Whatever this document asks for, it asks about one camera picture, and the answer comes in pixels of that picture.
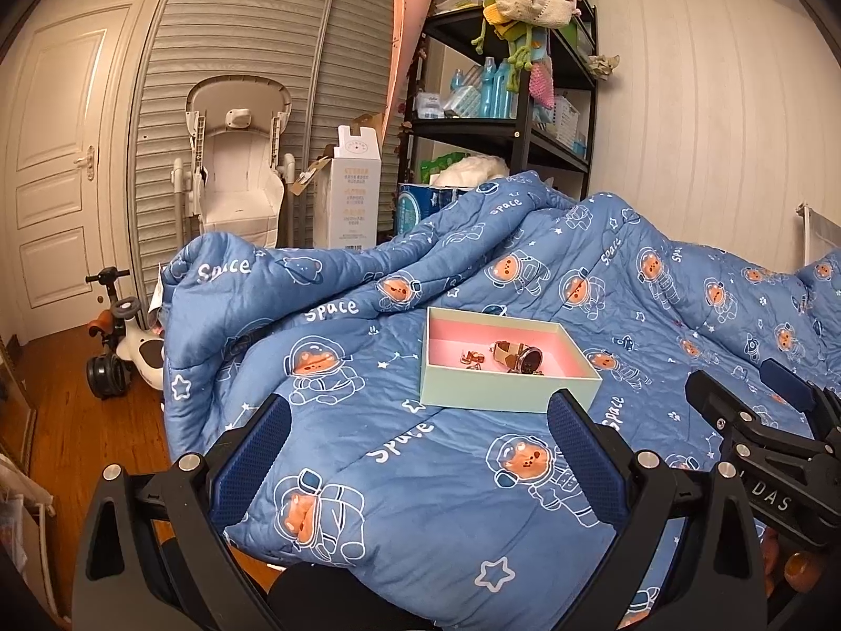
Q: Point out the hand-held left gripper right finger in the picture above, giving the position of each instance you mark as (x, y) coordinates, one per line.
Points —
(585, 460)

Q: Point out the pale green jewelry box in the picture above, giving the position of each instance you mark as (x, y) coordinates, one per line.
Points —
(486, 394)

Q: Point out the blue tissue package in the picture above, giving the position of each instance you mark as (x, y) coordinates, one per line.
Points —
(420, 207)

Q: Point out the green tissue pack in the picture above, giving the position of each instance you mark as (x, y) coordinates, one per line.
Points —
(433, 167)

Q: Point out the green frog toy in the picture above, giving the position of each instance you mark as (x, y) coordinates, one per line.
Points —
(519, 46)

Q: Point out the white stuffing bag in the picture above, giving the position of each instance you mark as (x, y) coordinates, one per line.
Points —
(473, 167)

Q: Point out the blue space printed blanket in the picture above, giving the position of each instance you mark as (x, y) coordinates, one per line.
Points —
(427, 473)

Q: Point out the children's ride-on toy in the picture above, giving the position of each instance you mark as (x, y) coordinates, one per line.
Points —
(141, 348)

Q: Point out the blue plastic bottle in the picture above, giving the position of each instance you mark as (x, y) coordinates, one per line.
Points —
(507, 92)
(488, 92)

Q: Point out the white panelled door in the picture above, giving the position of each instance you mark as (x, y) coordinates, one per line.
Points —
(59, 177)

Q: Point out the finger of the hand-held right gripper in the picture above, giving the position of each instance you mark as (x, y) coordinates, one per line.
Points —
(729, 411)
(792, 381)

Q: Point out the pink paper roll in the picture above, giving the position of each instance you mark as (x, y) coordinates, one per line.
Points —
(407, 13)

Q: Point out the leaning picture frame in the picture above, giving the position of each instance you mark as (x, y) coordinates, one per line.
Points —
(16, 407)

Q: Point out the brown cardboard piece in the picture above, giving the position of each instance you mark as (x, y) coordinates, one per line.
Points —
(309, 177)

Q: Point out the white baby high chair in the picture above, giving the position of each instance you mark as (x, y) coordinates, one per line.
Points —
(236, 177)

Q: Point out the orange plastic toy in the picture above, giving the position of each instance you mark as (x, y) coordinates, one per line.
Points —
(805, 572)

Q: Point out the white storage basket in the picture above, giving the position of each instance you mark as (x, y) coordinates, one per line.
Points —
(566, 121)

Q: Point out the black metal shelf rack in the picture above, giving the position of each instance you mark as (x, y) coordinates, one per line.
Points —
(522, 138)

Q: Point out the beige crumpled wall ornament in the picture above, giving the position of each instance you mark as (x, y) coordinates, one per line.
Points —
(601, 64)

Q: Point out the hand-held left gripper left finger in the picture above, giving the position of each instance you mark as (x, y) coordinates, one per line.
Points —
(253, 460)

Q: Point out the tall white carton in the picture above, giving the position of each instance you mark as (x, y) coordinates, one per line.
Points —
(348, 197)

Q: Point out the grey louvered closet door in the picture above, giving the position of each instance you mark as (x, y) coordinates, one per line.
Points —
(263, 13)

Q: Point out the pink knitted pouch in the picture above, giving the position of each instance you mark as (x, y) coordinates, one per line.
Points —
(542, 82)

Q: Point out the blue white wipes pack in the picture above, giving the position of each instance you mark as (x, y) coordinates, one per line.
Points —
(463, 98)

